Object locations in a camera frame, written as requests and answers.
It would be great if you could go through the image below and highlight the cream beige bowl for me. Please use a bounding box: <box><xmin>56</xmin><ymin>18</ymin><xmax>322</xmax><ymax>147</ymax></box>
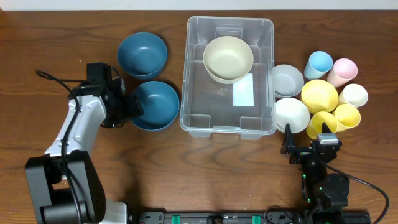
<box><xmin>203</xmin><ymin>36</ymin><xmax>254</xmax><ymax>84</ymax></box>

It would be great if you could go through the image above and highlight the pink cup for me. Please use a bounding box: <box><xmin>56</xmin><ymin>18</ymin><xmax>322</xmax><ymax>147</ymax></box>
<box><xmin>326</xmin><ymin>58</ymin><xmax>358</xmax><ymax>88</ymax></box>

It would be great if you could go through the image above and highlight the clear plastic storage container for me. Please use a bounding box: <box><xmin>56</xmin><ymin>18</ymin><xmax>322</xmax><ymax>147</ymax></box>
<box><xmin>180</xmin><ymin>16</ymin><xmax>276</xmax><ymax>139</ymax></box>

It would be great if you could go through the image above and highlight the yellow cup front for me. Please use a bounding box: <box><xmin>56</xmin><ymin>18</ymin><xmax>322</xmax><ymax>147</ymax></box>
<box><xmin>306</xmin><ymin>111</ymin><xmax>338</xmax><ymax>139</ymax></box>

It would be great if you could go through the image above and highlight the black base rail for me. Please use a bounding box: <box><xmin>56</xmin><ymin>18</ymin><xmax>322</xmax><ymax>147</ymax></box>
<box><xmin>131</xmin><ymin>211</ymin><xmax>371</xmax><ymax>224</ymax></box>

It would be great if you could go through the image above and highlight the yellow small bowl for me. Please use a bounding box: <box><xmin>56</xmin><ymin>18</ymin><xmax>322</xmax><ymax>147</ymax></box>
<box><xmin>301</xmin><ymin>80</ymin><xmax>339</xmax><ymax>114</ymax></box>

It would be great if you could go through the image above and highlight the yellow cup right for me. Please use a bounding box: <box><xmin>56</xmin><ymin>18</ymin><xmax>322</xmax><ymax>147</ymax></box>
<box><xmin>333</xmin><ymin>104</ymin><xmax>361</xmax><ymax>132</ymax></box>

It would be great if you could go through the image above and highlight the dark blue bowl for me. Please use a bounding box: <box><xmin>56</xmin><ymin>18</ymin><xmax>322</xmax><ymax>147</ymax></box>
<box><xmin>131</xmin><ymin>81</ymin><xmax>180</xmax><ymax>131</ymax></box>
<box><xmin>117</xmin><ymin>32</ymin><xmax>168</xmax><ymax>80</ymax></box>

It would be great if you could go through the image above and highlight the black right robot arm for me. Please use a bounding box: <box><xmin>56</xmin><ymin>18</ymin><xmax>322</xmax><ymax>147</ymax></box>
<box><xmin>280</xmin><ymin>123</ymin><xmax>350</xmax><ymax>224</ymax></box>

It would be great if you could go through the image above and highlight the yellow cup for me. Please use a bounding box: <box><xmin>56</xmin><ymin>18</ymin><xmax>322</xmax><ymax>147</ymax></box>
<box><xmin>306</xmin><ymin>111</ymin><xmax>338</xmax><ymax>139</ymax></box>
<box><xmin>333</xmin><ymin>104</ymin><xmax>361</xmax><ymax>132</ymax></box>

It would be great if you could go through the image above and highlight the light blue cup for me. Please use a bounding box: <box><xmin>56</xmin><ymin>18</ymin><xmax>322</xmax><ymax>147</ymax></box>
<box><xmin>304</xmin><ymin>51</ymin><xmax>333</xmax><ymax>80</ymax></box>

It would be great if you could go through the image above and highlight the white small bowl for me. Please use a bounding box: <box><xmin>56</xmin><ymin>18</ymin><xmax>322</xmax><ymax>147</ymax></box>
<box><xmin>275</xmin><ymin>98</ymin><xmax>310</xmax><ymax>133</ymax></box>

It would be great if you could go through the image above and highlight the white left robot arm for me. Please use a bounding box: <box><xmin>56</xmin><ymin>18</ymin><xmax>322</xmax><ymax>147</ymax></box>
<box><xmin>25</xmin><ymin>78</ymin><xmax>142</xmax><ymax>224</ymax></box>

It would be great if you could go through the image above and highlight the white label in container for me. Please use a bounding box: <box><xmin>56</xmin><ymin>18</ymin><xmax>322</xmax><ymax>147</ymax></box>
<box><xmin>233</xmin><ymin>73</ymin><xmax>254</xmax><ymax>106</ymax></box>

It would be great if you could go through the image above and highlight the cream white cup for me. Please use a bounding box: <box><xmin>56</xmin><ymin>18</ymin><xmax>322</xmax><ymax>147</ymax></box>
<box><xmin>338</xmin><ymin>83</ymin><xmax>368</xmax><ymax>108</ymax></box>

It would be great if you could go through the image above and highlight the grey small bowl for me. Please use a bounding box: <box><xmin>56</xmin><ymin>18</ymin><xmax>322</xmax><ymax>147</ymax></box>
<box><xmin>273</xmin><ymin>64</ymin><xmax>304</xmax><ymax>98</ymax></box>

